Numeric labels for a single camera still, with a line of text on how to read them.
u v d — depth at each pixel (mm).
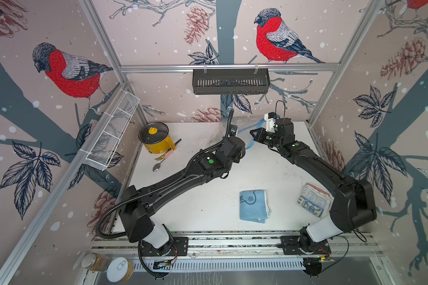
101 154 827
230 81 1037
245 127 778
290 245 729
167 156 1037
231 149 531
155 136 985
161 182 461
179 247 732
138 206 411
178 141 1104
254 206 835
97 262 633
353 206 439
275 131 697
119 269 646
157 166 1005
